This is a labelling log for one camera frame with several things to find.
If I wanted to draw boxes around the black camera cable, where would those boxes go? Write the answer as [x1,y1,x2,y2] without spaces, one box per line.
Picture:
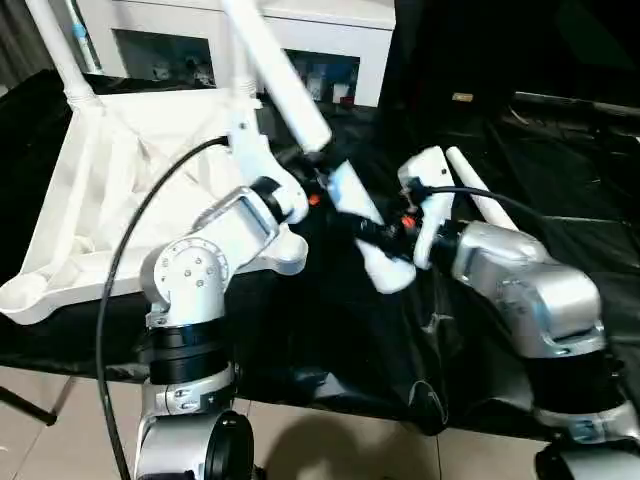
[409,184,569,239]
[97,134,236,480]

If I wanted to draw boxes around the black right camera cable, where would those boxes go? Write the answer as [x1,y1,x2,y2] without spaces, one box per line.
[409,184,569,239]

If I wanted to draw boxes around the black metal table leg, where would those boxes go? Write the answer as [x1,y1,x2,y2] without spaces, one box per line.
[0,384,57,427]

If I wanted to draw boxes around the black left camera cable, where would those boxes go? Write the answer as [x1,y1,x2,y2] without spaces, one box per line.
[97,134,236,480]

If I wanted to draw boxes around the black work mat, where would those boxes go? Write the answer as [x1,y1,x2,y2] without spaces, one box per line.
[0,69,640,441]

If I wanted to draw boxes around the white glass door cabinet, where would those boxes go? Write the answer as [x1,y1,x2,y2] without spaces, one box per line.
[69,0,396,109]

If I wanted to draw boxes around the dark metal bar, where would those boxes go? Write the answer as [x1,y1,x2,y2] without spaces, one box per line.
[514,92,640,120]

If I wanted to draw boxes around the white plastic table top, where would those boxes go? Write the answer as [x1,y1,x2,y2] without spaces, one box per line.
[0,87,310,327]

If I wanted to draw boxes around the grey curtain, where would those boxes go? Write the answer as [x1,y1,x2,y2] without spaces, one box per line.
[0,0,64,89]

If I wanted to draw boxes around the white pipe with blue bands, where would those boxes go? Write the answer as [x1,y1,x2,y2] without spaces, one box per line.
[69,0,104,76]

